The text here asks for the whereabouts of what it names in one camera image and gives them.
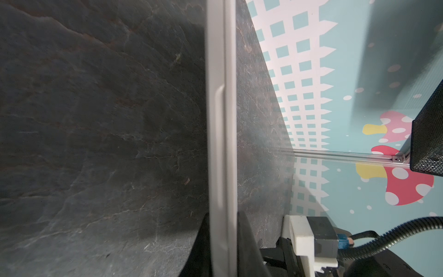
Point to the black wire mesh basket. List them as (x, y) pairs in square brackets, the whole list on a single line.
[(426, 154)]

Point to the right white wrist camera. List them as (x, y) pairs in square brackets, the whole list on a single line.
[(314, 241)]

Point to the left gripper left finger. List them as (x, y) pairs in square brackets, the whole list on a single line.
[(199, 263)]

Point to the silver laptop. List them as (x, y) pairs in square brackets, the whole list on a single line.
[(220, 61)]

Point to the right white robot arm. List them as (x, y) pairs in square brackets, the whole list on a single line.
[(368, 255)]

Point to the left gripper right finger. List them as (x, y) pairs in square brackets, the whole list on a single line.
[(249, 259)]

